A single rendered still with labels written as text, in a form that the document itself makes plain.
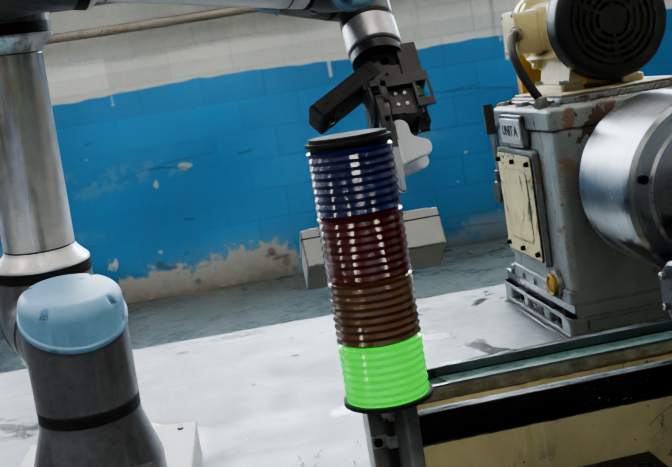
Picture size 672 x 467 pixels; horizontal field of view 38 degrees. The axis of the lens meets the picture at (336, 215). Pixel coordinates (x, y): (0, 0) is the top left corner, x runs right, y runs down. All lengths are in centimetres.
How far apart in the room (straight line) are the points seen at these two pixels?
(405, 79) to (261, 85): 520
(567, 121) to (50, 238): 75
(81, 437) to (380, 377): 53
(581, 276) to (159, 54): 518
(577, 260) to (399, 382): 87
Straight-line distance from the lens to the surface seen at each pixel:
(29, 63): 121
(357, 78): 130
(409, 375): 68
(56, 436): 115
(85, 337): 110
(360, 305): 66
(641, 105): 140
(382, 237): 65
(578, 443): 102
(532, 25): 168
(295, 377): 158
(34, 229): 122
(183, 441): 126
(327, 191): 65
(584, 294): 154
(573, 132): 150
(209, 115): 647
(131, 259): 661
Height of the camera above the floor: 126
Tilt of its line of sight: 8 degrees down
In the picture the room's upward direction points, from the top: 9 degrees counter-clockwise
